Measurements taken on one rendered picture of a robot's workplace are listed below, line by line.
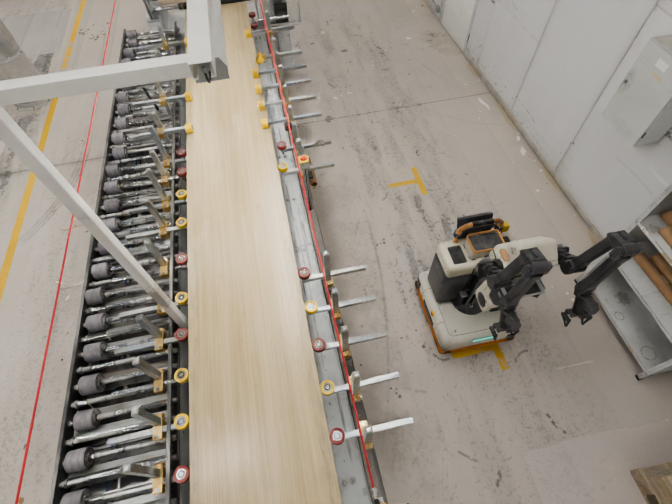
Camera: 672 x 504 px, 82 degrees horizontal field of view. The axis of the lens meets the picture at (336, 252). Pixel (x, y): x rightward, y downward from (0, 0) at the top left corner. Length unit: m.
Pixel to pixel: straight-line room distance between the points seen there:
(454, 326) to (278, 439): 1.59
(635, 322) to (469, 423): 1.58
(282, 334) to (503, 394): 1.81
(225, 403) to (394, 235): 2.27
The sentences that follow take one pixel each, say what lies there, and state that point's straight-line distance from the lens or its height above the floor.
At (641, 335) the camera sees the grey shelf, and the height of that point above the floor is 0.14.
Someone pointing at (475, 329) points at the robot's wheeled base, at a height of 0.28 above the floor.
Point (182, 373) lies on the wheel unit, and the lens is 2.46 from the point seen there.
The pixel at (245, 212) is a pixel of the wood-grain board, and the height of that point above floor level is 0.90.
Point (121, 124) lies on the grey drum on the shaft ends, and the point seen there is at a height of 0.83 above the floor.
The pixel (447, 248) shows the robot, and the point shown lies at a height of 0.81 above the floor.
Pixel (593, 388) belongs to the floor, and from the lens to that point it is 3.69.
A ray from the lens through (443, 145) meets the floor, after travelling 4.78.
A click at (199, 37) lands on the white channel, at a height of 2.46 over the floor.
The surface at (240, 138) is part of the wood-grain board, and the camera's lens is 3.51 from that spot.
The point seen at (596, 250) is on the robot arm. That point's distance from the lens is 2.29.
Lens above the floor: 3.10
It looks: 57 degrees down
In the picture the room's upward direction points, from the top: 3 degrees counter-clockwise
